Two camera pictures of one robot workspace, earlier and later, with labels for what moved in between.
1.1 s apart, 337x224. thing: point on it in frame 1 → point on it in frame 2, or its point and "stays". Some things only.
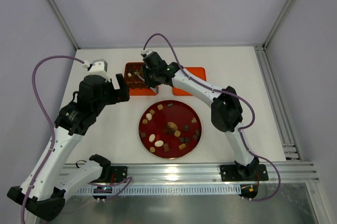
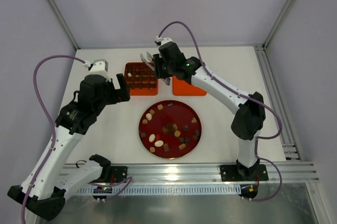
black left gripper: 116,93 stays
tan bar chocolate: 182,146 stays
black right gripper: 148,77 → 158,66
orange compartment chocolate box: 134,77 stays
